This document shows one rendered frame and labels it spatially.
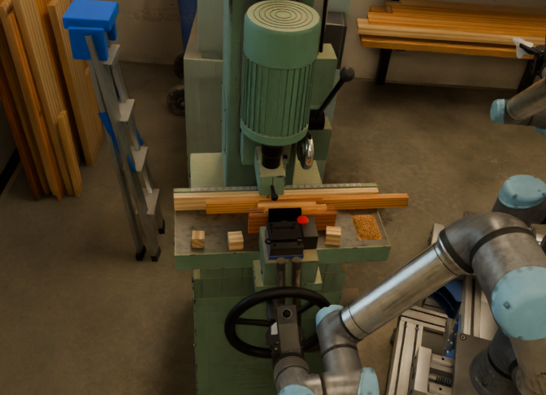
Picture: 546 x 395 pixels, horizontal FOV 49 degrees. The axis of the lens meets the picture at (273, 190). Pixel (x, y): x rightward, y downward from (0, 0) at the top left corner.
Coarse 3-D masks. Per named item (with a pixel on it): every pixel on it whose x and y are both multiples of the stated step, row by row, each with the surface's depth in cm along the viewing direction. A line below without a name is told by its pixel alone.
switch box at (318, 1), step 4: (316, 0) 162; (320, 0) 162; (328, 0) 162; (316, 4) 163; (320, 4) 163; (328, 4) 164; (316, 8) 163; (320, 8) 164; (320, 12) 164; (320, 16) 165; (320, 32) 168; (324, 32) 169
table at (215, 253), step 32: (192, 224) 168; (224, 224) 168; (352, 224) 172; (192, 256) 159; (224, 256) 161; (256, 256) 163; (320, 256) 166; (352, 256) 167; (384, 256) 169; (256, 288) 157; (320, 288) 160
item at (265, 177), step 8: (256, 152) 167; (256, 160) 167; (280, 160) 165; (256, 168) 168; (264, 168) 162; (280, 168) 162; (256, 176) 168; (264, 176) 159; (272, 176) 160; (280, 176) 160; (264, 184) 161; (272, 184) 161; (280, 184) 162; (264, 192) 163; (280, 192) 164
